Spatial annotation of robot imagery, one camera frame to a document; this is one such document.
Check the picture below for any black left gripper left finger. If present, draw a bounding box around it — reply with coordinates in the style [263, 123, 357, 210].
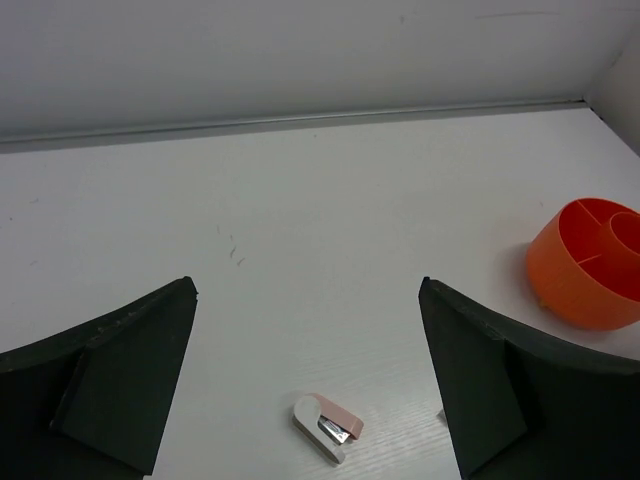
[1, 277, 197, 479]

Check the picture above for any pink white mini stapler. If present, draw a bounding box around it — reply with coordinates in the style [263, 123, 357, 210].
[292, 393, 364, 465]

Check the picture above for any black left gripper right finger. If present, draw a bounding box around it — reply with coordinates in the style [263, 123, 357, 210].
[419, 278, 639, 479]

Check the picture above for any orange round desk organizer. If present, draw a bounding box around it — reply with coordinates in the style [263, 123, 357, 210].
[525, 198, 639, 331]

